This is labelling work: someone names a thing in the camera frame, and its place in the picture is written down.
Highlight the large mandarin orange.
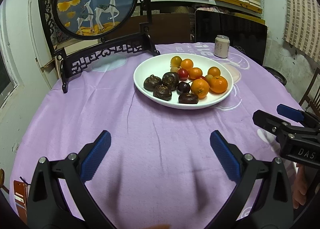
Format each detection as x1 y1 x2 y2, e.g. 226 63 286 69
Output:
209 76 228 94

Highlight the tan longan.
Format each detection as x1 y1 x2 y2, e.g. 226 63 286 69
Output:
205 74 213 83
170 66 179 72

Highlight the small mandarin orange back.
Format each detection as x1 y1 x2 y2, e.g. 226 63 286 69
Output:
190 79 210 99

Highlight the medium mandarin orange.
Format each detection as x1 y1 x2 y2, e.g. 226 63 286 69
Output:
188 68 203 80

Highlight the dark cherry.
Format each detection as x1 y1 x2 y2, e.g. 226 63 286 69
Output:
176 82 191 95

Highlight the orange tomato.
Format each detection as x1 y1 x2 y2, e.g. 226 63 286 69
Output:
180 59 194 71
207 66 221 77

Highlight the water chestnut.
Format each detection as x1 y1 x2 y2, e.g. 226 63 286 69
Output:
153 85 172 101
143 75 162 91
162 72 179 91
178 93 199 104

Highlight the yellow-green tomato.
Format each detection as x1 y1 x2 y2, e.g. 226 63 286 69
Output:
170 56 182 68

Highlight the orange tomato front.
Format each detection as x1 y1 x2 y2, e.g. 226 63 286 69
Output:
207 66 221 77

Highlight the person's right hand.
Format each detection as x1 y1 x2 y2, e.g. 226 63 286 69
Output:
292 163 308 209

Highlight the wooden chair right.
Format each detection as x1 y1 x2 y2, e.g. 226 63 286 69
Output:
298 67 320 117

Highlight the red tag card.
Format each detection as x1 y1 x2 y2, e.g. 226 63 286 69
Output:
13 176 29 224

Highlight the black round stool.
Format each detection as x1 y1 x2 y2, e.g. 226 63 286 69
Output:
264 66 287 86

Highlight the black chair back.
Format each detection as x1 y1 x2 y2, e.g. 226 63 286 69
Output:
195 10 267 65

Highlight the white beverage can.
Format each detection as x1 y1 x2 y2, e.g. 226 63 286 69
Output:
214 35 230 58

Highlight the checkered hanging cloth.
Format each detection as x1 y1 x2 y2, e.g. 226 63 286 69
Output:
284 0 319 61

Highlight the purple printed tablecloth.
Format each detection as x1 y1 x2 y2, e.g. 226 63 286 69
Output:
10 49 299 228

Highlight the white oval plate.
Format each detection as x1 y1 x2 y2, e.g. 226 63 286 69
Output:
133 53 234 110

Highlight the deer painting screen black stand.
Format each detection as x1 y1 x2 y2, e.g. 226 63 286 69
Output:
38 0 159 92

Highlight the window with white frame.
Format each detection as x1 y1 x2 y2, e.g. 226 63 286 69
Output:
1 0 18 107

